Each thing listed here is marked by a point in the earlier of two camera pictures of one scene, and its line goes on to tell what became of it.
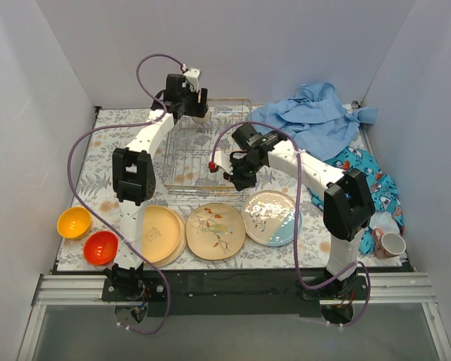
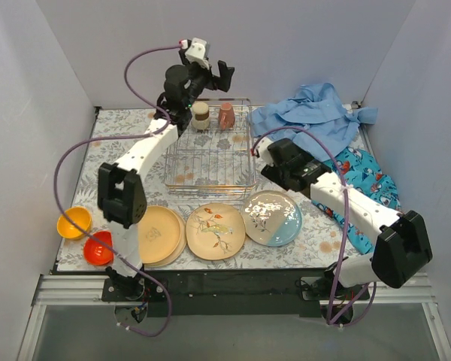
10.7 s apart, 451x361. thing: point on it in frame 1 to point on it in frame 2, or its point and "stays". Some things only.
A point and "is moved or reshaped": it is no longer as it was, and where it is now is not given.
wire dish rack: x=186 y=169 stays
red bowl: x=100 y=247 stays
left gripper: x=197 y=109 to x=211 y=78
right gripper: x=239 y=177 to x=276 y=159
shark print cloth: x=382 y=190 stays
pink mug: x=387 y=244 is moved or reshaped
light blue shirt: x=316 y=116 stays
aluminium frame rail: x=70 y=290 stays
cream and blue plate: x=269 y=218 stays
